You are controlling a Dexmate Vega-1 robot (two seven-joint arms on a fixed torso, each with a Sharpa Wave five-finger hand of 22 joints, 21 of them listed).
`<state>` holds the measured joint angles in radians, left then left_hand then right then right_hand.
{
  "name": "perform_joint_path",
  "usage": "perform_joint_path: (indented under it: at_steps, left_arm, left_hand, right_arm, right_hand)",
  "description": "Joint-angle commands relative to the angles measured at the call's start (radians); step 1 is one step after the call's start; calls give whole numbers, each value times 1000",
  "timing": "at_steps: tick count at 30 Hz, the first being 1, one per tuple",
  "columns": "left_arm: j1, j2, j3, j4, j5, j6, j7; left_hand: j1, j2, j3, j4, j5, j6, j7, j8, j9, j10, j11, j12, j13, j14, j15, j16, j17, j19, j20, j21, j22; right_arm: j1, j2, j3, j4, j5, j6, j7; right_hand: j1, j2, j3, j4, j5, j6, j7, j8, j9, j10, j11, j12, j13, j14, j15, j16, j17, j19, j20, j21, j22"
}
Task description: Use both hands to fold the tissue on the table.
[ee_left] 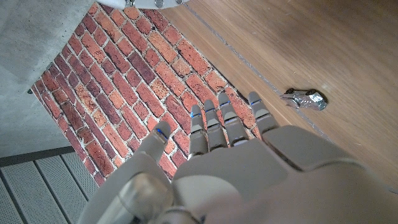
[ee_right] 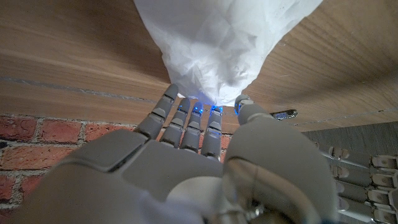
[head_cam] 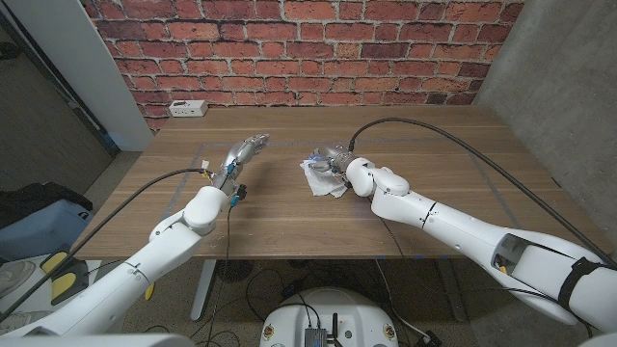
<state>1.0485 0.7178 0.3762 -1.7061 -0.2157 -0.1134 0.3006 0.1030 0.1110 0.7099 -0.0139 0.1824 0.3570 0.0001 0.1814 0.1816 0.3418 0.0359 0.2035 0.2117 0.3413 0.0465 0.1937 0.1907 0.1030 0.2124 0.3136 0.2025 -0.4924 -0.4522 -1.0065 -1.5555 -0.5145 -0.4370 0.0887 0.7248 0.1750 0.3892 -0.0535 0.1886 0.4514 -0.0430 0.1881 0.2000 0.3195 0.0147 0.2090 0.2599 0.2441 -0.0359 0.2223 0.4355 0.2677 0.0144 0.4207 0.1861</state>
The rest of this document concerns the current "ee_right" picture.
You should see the red brick print backdrop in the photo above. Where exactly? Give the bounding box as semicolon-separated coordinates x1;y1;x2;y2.
0;113;237;215

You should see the small black metal clip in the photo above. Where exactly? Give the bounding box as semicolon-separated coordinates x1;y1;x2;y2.
272;108;299;121

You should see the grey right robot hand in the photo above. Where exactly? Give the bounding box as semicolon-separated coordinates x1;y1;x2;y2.
9;83;340;224

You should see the white tissue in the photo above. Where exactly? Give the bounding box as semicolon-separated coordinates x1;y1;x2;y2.
133;0;323;107

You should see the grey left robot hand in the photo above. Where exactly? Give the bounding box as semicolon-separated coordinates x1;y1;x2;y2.
313;142;398;224

